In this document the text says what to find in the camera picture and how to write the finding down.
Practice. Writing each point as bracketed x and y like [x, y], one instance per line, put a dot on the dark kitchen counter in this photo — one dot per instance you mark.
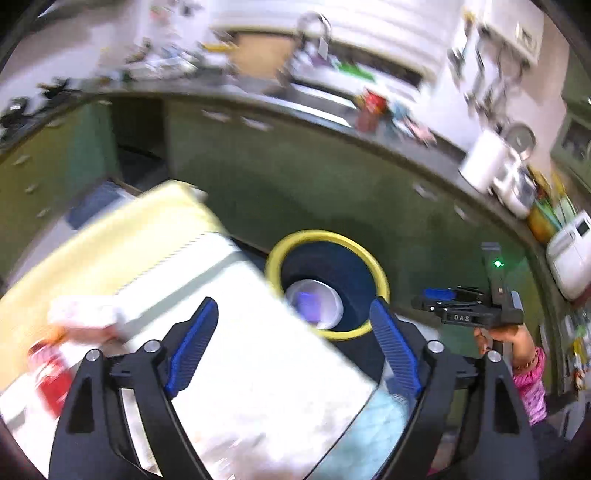
[429, 161]

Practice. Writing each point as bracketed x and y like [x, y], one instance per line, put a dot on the red container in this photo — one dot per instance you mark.
[369, 108]

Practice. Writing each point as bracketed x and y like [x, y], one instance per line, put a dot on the green kitchen cabinets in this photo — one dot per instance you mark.
[277, 175]

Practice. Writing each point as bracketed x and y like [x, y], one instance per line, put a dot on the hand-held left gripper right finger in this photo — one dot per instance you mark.
[397, 350]

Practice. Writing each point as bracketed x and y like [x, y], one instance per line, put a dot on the white paper bowl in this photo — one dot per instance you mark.
[314, 300]

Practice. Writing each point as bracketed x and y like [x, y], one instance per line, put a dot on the yellow container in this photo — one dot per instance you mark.
[540, 224]

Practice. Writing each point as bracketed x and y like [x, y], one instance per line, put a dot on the round metal lid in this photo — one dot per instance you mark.
[521, 136]

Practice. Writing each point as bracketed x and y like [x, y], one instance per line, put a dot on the white pitcher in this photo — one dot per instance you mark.
[482, 159]

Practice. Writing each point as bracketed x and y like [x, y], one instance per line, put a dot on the person's right forearm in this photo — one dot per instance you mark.
[531, 392]

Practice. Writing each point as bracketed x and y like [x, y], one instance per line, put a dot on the steel sink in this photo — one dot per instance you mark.
[314, 99]

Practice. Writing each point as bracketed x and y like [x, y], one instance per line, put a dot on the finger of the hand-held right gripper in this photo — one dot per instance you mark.
[438, 294]

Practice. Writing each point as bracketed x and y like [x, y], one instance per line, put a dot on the metal faucet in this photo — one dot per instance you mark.
[315, 16]

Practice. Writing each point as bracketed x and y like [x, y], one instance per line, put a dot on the green glass-door cabinet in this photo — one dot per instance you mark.
[575, 138]

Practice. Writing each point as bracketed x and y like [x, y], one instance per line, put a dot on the hanging kitchen utensils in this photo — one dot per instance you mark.
[480, 64]

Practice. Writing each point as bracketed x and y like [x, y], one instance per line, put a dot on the white countertop appliance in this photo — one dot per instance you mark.
[570, 258]

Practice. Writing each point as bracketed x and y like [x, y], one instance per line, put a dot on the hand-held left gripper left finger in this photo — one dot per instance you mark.
[194, 346]

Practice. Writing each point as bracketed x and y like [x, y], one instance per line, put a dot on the white electric kettle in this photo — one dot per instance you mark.
[512, 184]

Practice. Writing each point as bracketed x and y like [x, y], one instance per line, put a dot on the blue bin with yellow rim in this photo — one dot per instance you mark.
[332, 267]

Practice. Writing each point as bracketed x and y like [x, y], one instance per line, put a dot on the person's right hand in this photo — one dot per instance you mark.
[517, 344]

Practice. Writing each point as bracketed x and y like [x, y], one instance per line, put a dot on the red packet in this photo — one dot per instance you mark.
[48, 378]

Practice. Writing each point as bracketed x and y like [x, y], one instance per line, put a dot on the black pan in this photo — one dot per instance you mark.
[16, 113]

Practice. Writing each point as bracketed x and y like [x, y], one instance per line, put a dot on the white crumpled wrapper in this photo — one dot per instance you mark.
[83, 314]

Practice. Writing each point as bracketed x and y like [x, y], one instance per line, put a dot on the yellow utensil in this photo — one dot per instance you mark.
[219, 46]

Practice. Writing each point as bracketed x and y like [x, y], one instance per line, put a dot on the wooden cutting board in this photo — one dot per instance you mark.
[258, 53]

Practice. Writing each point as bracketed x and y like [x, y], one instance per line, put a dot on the white window blind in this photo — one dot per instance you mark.
[392, 37]

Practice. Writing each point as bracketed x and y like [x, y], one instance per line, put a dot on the green cloth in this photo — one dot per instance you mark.
[355, 69]

